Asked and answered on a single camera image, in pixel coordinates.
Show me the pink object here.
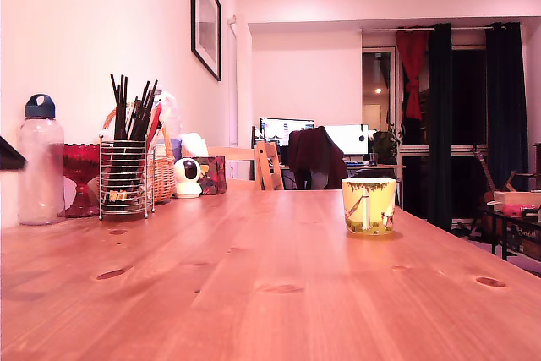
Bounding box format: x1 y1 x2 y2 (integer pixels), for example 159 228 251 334
501 203 538 216

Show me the maroon jacket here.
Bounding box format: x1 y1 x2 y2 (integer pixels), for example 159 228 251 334
287 125 349 190

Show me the grey office chair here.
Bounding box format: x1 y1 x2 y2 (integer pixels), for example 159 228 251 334
302 166 331 191

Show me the yellow illustrated cup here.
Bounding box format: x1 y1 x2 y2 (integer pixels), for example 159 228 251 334
341 178 397 238

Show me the black framed picture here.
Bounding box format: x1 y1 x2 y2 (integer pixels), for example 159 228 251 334
190 0 222 82

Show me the narrow black curtain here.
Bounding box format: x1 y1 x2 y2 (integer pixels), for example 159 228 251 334
426 23 453 233

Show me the black side table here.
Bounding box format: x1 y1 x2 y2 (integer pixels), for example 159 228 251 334
484 206 541 260

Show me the metal wire utensil rack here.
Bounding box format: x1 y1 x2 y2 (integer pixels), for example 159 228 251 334
99 132 156 222

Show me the white wall pipe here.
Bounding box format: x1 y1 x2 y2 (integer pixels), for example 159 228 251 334
227 15 238 149

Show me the clear bottle with blue cap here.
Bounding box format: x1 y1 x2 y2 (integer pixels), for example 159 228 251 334
16 93 67 226

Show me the pale wooden box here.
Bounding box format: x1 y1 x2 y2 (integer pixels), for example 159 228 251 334
492 190 541 212

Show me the bright white computer monitor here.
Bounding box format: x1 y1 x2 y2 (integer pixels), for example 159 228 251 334
323 123 369 156

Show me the floral tissue box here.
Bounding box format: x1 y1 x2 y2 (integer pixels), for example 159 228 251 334
194 156 227 196

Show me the green potted plant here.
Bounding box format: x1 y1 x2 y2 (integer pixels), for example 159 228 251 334
371 123 402 166

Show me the acoustic guitar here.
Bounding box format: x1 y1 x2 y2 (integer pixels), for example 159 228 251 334
471 145 498 235

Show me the dark board game box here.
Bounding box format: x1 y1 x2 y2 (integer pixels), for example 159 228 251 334
509 223 541 261

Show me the light wooden chair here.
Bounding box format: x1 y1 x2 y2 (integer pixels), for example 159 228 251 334
206 145 258 191

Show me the wicker basket with handle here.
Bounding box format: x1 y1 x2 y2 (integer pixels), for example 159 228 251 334
103 101 177 205

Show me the red utensil handle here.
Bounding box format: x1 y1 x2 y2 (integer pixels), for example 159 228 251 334
145 102 164 149

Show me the small white round camera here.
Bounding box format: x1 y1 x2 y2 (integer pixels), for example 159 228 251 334
173 157 203 200

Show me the computer monitor with windows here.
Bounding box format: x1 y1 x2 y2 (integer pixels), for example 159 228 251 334
259 117 316 147

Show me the wooden high chair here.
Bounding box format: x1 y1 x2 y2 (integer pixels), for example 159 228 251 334
254 140 286 191

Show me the white plastic bag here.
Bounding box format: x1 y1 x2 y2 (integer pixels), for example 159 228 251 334
154 90 183 142

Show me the wide black curtain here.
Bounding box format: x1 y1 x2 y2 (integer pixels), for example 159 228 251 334
484 21 529 193

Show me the white tissue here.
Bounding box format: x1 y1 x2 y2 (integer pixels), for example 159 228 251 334
180 132 210 158

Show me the tied red curtain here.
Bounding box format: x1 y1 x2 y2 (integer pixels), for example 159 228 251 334
395 30 431 121

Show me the black chopstick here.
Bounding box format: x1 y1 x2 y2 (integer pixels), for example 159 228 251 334
110 73 122 141
120 75 128 141
131 79 159 141

